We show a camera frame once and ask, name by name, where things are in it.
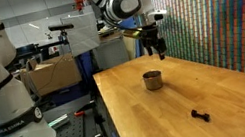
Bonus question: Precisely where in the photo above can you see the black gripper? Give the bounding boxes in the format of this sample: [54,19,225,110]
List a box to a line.
[137,21,170,65]

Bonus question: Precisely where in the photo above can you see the small steel cup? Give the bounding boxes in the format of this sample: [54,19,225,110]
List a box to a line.
[140,68,166,93]

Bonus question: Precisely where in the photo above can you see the pale yellow foam sheet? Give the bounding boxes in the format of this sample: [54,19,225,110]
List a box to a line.
[122,33,145,62]

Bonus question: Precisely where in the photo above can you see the blue board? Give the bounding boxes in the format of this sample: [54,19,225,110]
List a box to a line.
[117,15,146,61]

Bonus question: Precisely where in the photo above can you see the white flat panel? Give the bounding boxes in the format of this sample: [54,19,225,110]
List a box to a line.
[60,10,103,59]

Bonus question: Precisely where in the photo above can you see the small black dumbbell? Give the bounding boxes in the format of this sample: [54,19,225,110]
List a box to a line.
[190,106,212,126]

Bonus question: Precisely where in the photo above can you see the red fixture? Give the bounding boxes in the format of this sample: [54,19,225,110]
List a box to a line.
[73,0,91,12]

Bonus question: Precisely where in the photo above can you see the brown cardboard box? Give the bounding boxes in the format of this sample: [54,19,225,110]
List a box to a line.
[18,51,84,100]

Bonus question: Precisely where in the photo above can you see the silver aluminium extrusion bar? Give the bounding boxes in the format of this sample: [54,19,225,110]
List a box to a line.
[47,113,72,131]

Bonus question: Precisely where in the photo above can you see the yellowish wrist camera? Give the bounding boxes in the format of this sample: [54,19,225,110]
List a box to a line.
[122,27,144,43]

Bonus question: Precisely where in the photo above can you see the black camera bar on stand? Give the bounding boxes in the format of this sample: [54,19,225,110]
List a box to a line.
[47,21,77,48]

